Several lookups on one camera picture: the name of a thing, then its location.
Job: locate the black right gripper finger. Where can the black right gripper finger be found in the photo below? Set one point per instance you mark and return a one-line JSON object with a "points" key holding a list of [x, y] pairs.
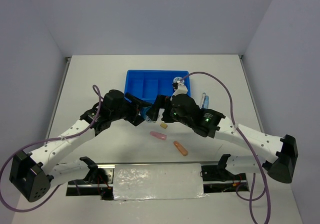
{"points": [[153, 113], [160, 102]]}

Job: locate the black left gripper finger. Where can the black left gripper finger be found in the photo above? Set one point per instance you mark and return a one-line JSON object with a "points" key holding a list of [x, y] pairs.
{"points": [[136, 101], [136, 119]]}

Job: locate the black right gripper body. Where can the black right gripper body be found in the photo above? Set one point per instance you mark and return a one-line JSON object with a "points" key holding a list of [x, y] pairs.
{"points": [[170, 115]]}

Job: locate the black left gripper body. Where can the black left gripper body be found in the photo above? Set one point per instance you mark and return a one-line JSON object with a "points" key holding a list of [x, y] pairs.
{"points": [[127, 108]]}

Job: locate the blue jar sideways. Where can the blue jar sideways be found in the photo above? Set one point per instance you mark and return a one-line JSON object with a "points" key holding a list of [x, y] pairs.
{"points": [[143, 113]]}

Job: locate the blue jar patterned lid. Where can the blue jar patterned lid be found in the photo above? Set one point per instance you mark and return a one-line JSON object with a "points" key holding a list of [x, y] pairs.
{"points": [[178, 80]]}

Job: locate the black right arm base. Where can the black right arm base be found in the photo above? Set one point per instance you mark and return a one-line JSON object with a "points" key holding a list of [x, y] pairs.
{"points": [[218, 171]]}

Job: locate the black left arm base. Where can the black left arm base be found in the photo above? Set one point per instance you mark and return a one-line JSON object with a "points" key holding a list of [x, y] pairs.
{"points": [[99, 177]]}

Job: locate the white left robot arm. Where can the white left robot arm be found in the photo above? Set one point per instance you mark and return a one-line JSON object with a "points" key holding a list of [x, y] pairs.
{"points": [[34, 173]]}

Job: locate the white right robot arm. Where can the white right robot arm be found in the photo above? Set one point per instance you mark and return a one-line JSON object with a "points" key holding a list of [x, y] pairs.
{"points": [[276, 155]]}

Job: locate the yellow eraser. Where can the yellow eraser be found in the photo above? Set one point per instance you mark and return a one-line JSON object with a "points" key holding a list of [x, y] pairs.
{"points": [[164, 125]]}

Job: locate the blue compartment tray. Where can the blue compartment tray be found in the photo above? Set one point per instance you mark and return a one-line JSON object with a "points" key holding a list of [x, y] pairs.
{"points": [[147, 84]]}

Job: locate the pink clear case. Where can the pink clear case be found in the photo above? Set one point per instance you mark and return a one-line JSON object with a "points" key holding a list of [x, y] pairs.
{"points": [[158, 135]]}

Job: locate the white blue pen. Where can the white blue pen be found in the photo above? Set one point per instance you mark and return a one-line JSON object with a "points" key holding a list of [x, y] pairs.
{"points": [[202, 100]]}

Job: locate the orange clear case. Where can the orange clear case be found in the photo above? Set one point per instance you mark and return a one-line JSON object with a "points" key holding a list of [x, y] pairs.
{"points": [[180, 148]]}

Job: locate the silver foil sheet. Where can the silver foil sheet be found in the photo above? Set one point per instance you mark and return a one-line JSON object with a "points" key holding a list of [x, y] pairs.
{"points": [[157, 181]]}

